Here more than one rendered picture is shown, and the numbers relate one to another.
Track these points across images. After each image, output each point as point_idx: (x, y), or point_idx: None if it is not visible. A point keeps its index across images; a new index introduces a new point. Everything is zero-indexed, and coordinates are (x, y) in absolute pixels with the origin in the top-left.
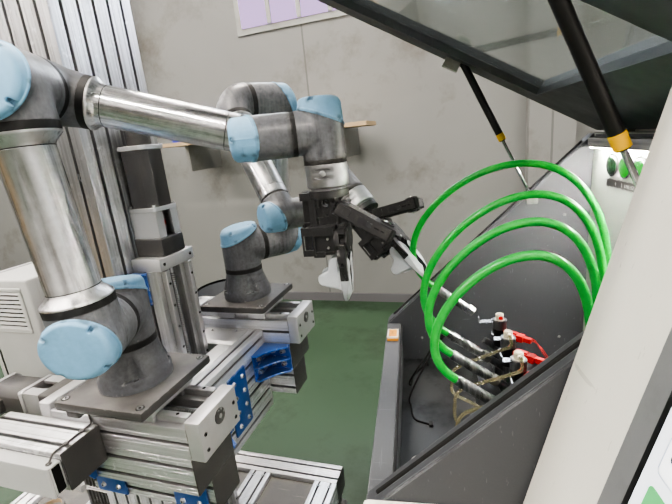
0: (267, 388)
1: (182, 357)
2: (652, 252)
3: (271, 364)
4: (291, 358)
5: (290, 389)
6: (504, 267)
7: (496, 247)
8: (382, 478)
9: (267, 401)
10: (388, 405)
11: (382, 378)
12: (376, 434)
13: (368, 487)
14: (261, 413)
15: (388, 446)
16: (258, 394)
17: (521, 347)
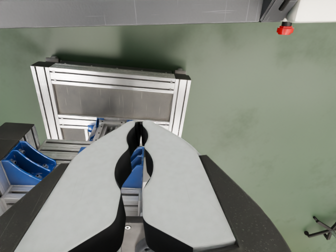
0: (44, 151)
1: (130, 238)
2: None
3: (35, 162)
4: (12, 148)
5: (34, 131)
6: None
7: None
8: (246, 7)
9: (53, 144)
10: (126, 9)
11: (64, 24)
12: (182, 21)
13: (255, 21)
14: (67, 143)
15: (201, 3)
16: (60, 154)
17: None
